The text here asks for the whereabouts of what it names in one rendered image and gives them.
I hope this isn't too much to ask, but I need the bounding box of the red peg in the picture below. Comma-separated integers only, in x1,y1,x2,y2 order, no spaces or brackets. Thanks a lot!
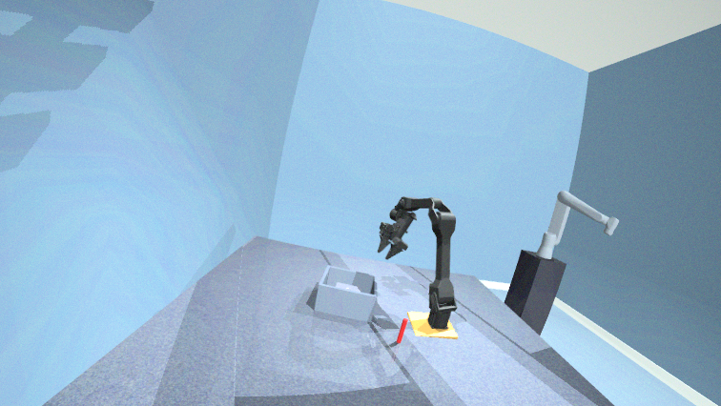
397,318,408,343

